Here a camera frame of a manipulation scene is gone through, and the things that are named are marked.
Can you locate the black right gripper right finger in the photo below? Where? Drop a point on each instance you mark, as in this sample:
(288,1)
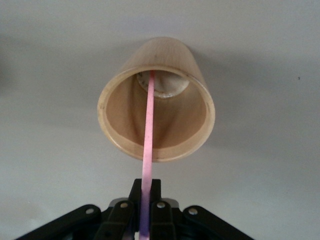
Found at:
(162,220)

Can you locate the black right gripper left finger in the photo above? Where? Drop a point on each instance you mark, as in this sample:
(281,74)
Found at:
(117,220)

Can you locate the pink chopstick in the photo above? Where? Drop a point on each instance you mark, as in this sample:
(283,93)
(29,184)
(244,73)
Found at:
(149,125)

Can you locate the wooden cup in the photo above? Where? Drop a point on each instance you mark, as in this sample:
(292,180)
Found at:
(175,125)

